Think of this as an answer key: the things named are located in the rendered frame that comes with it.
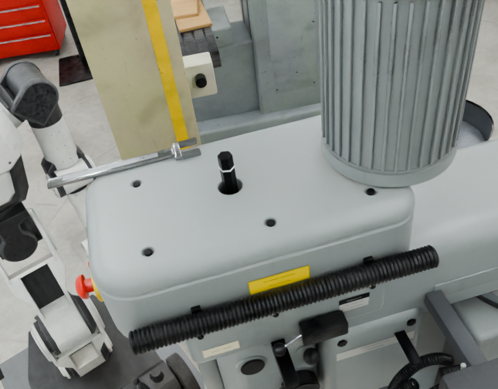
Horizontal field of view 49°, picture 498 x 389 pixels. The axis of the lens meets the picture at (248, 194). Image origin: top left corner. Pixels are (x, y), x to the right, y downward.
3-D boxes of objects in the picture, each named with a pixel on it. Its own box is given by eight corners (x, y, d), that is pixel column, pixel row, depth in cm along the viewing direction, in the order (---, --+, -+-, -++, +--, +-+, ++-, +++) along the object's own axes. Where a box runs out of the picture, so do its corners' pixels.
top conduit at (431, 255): (136, 360, 75) (129, 347, 73) (132, 336, 78) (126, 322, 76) (438, 272, 80) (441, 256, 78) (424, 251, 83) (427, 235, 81)
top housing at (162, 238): (120, 360, 80) (86, 295, 69) (107, 235, 99) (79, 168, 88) (417, 272, 86) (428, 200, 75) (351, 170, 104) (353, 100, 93)
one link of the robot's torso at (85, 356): (53, 356, 209) (22, 317, 168) (100, 326, 217) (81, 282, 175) (72, 390, 204) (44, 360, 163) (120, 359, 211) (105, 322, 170)
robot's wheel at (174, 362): (171, 375, 224) (160, 350, 210) (181, 368, 226) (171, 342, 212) (196, 412, 211) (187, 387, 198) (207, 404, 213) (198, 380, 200)
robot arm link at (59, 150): (46, 184, 162) (16, 122, 147) (86, 164, 167) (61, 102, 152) (61, 204, 155) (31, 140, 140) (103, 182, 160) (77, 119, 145)
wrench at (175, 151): (48, 194, 84) (45, 190, 84) (48, 178, 87) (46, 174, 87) (201, 154, 87) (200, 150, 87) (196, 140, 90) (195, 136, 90)
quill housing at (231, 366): (236, 435, 112) (212, 354, 90) (215, 350, 127) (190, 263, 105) (324, 407, 115) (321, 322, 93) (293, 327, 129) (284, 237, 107)
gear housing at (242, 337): (194, 370, 89) (182, 337, 82) (171, 260, 106) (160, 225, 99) (387, 312, 93) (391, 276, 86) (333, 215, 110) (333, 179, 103)
